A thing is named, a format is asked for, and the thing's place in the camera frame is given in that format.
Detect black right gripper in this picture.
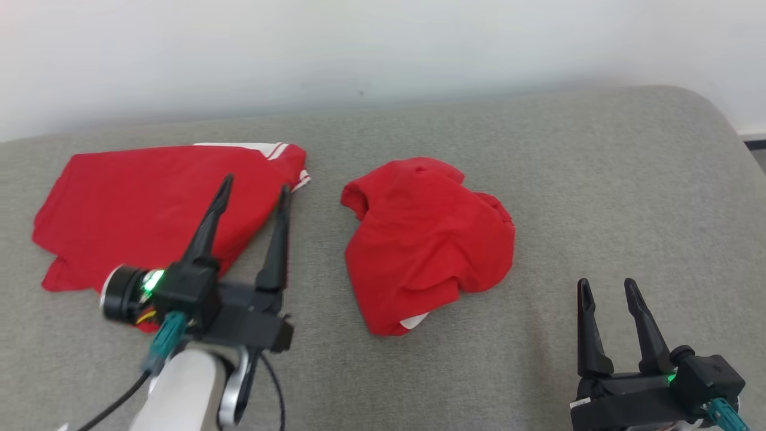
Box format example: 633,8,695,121
570,278,704,431

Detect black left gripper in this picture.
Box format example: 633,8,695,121
101,173,294,354

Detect red white-trimmed basketball jersey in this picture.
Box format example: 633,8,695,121
32,142,312,333

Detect red shorts with white stripe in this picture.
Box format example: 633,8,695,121
340,157,516,337

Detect left arm teal-plug camera cable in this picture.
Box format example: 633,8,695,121
75,311,187,431

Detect arm teal-plug camera cable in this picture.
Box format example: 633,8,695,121
705,397,752,431
75,311,187,431

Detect right arm teal-plug camera cable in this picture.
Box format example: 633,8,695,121
705,397,752,431

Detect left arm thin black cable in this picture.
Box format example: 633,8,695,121
259,352,287,431

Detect white and black wall baseboard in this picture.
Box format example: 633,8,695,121
737,127,766,150

